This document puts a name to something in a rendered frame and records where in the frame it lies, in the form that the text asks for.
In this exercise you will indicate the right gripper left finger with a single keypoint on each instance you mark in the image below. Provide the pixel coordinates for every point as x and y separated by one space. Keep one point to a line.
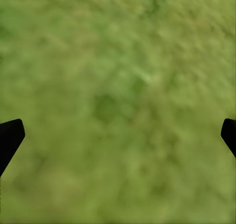
12 134

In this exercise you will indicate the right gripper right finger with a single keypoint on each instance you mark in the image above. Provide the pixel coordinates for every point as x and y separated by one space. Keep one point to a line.
228 133

